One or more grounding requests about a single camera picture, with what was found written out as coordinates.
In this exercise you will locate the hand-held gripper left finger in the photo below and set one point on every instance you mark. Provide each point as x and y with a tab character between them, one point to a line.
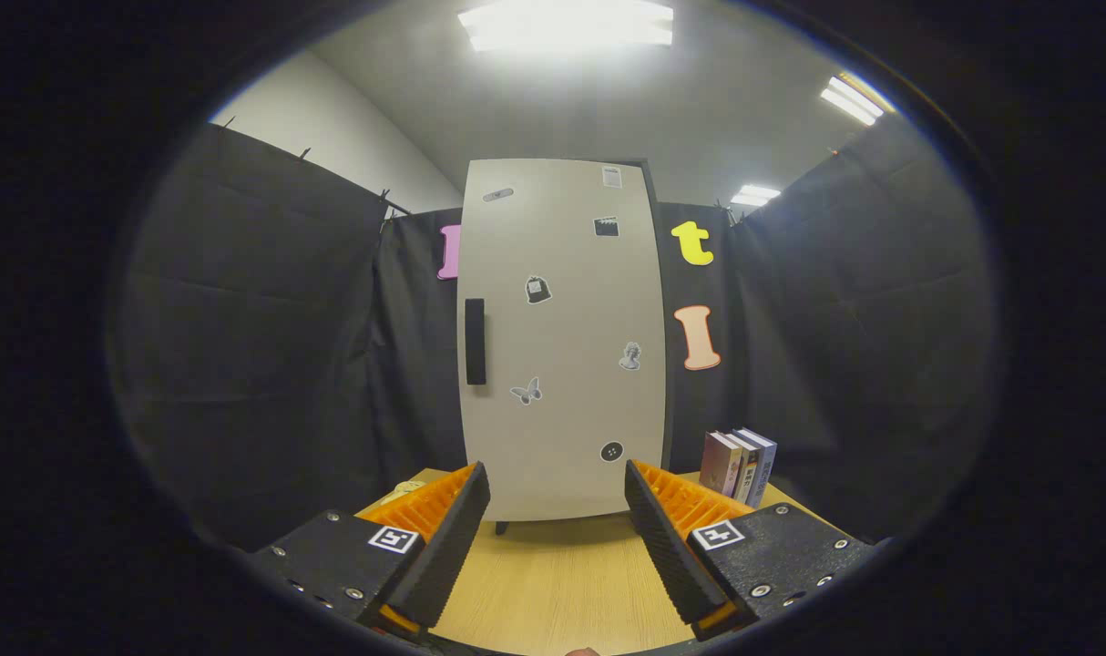
444	547

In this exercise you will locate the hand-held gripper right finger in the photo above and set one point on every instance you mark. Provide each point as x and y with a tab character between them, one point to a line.
671	556

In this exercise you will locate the pale grey cabinet door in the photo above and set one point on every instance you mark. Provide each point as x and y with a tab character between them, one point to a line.
562	319

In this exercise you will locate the dark grey cabinet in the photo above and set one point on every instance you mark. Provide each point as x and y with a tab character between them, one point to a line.
501	527

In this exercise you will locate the yellow plush toy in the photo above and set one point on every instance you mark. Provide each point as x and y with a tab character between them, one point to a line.
405	490

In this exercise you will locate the pink cover book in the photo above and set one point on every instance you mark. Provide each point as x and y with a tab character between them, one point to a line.
719	465

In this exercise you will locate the dark spine book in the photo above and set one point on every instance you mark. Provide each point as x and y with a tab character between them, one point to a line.
747	469

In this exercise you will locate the blue grey book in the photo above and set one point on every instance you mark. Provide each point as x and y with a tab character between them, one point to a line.
765	469

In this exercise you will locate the black backdrop cloth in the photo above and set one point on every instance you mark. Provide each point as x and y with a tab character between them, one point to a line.
243	319

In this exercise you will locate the ceiling light panel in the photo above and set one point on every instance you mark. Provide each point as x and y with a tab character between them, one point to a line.
852	100
755	195

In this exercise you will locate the large bright ceiling light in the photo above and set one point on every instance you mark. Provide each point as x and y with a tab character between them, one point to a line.
567	25

